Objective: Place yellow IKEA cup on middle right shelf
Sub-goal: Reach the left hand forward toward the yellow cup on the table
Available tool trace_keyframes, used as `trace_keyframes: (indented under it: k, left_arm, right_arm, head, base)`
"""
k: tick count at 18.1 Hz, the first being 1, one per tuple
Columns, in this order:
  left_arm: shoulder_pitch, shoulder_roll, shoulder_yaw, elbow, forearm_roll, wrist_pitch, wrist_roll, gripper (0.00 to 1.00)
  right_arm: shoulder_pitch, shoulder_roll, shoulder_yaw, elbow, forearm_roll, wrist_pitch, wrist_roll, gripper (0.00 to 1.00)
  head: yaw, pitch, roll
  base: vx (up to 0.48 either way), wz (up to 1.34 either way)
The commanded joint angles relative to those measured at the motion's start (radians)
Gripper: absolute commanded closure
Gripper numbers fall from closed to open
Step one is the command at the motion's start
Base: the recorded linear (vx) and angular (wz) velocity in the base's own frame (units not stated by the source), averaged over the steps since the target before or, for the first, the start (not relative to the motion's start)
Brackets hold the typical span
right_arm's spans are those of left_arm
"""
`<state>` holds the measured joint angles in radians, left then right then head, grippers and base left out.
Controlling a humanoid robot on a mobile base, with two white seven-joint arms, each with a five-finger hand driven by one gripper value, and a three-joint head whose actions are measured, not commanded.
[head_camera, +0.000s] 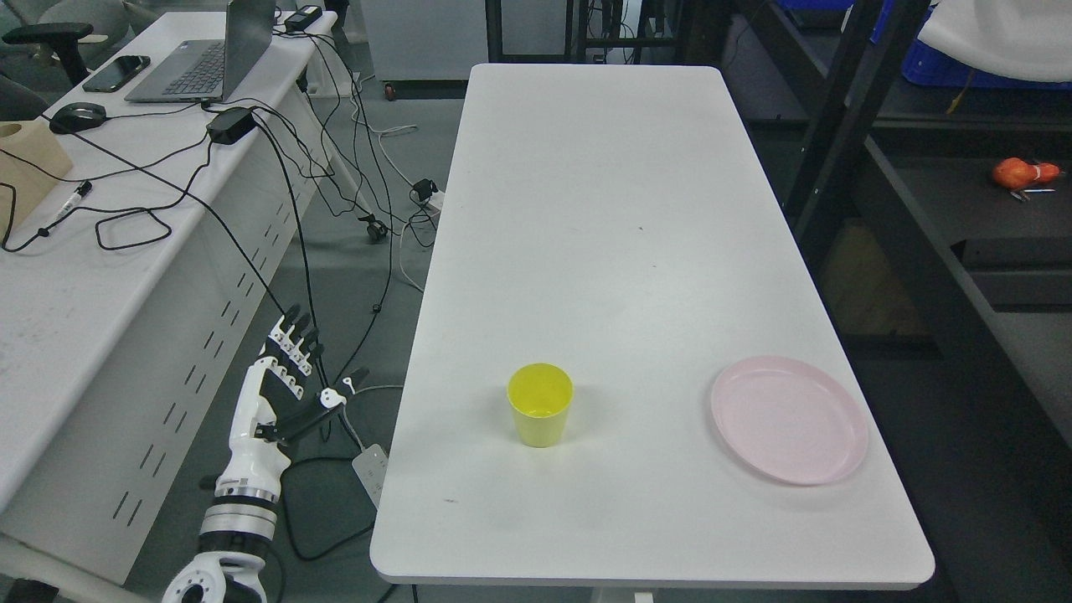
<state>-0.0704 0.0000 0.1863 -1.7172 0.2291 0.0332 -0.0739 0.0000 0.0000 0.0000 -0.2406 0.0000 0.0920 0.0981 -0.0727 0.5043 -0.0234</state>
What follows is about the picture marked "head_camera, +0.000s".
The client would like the black marker pen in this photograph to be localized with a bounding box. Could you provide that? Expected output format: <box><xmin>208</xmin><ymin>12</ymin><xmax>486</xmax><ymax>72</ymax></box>
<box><xmin>53</xmin><ymin>180</ymin><xmax>93</xmax><ymax>222</ymax></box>

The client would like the black computer mouse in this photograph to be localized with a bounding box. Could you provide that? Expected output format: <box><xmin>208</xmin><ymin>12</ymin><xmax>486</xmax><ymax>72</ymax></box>
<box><xmin>49</xmin><ymin>100</ymin><xmax>110</xmax><ymax>134</ymax></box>

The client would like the black power adapter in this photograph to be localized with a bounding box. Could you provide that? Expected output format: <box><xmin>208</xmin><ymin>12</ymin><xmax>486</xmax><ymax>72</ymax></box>
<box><xmin>206</xmin><ymin>106</ymin><xmax>256</xmax><ymax>145</ymax></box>

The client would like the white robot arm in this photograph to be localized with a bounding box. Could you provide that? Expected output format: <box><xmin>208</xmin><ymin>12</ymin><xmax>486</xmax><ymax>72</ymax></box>
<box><xmin>162</xmin><ymin>495</ymin><xmax>278</xmax><ymax>602</ymax></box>

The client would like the white power strip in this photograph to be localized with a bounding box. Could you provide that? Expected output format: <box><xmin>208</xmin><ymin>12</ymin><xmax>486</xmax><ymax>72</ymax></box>
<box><xmin>352</xmin><ymin>443</ymin><xmax>389</xmax><ymax>508</ymax></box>

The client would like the white side desk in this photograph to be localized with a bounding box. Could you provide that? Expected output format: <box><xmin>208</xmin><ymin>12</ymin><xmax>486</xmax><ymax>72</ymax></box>
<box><xmin>0</xmin><ymin>10</ymin><xmax>339</xmax><ymax>585</ymax></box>

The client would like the blue plastic crate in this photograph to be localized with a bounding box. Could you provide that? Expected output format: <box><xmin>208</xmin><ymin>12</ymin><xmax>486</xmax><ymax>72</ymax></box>
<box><xmin>868</xmin><ymin>0</ymin><xmax>1072</xmax><ymax>90</ymax></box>

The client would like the grey laptop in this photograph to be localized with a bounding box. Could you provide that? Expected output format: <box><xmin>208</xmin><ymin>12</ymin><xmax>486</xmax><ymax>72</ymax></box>
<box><xmin>124</xmin><ymin>1</ymin><xmax>276</xmax><ymax>103</ymax></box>

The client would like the wooden block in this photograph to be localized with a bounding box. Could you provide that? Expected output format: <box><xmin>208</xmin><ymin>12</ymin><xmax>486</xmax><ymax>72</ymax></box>
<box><xmin>1</xmin><ymin>120</ymin><xmax>73</xmax><ymax>230</ymax></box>

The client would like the dark grey metal shelf rack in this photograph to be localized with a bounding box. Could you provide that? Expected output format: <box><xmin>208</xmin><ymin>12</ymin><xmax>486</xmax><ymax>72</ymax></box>
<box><xmin>731</xmin><ymin>1</ymin><xmax>1069</xmax><ymax>469</ymax></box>

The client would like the black smartphone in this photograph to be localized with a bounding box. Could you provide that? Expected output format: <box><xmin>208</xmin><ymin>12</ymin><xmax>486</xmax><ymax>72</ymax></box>
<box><xmin>81</xmin><ymin>54</ymin><xmax>151</xmax><ymax>93</ymax></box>

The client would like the orange toy on shelf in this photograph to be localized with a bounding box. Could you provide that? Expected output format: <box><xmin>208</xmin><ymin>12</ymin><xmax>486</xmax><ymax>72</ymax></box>
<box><xmin>991</xmin><ymin>157</ymin><xmax>1062</xmax><ymax>191</ymax></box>

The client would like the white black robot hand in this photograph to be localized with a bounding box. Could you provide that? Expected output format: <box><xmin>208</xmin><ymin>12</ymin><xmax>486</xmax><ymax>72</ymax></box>
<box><xmin>214</xmin><ymin>304</ymin><xmax>369</xmax><ymax>503</ymax></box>

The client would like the pink plastic plate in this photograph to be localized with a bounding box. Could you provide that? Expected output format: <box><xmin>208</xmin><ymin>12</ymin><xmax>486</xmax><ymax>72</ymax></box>
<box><xmin>709</xmin><ymin>356</ymin><xmax>869</xmax><ymax>487</ymax></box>

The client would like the black office chair armrest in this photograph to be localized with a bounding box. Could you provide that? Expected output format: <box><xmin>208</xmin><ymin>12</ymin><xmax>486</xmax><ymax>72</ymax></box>
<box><xmin>3</xmin><ymin>23</ymin><xmax>95</xmax><ymax>85</ymax></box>

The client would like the yellow plastic cup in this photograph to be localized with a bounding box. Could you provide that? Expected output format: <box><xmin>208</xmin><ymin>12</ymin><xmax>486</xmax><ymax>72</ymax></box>
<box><xmin>507</xmin><ymin>363</ymin><xmax>574</xmax><ymax>448</ymax></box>

